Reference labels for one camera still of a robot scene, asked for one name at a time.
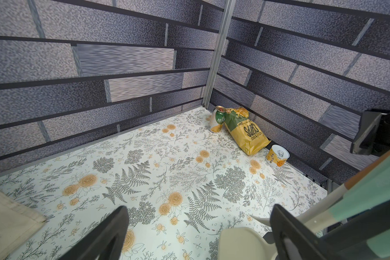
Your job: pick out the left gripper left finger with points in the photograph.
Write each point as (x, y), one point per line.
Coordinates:
(105, 242)

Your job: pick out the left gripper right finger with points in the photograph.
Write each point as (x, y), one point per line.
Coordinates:
(294, 241)

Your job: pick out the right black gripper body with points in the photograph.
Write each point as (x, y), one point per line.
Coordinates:
(373, 136)

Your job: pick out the grey spatula mint handle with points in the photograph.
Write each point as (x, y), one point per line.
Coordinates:
(364, 238)

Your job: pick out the small yellow tin can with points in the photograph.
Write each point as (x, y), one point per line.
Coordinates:
(277, 156)

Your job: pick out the beige canvas tote bag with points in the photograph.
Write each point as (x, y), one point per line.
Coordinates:
(18, 223)

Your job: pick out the yellow green chips bag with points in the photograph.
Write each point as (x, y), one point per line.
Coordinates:
(244, 131)

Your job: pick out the green drink can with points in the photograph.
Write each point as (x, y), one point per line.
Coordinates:
(217, 119)

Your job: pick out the cream spoon light wood handle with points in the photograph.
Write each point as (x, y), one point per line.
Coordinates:
(345, 189)

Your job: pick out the cream turner mint handle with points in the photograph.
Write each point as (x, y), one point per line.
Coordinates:
(244, 243)

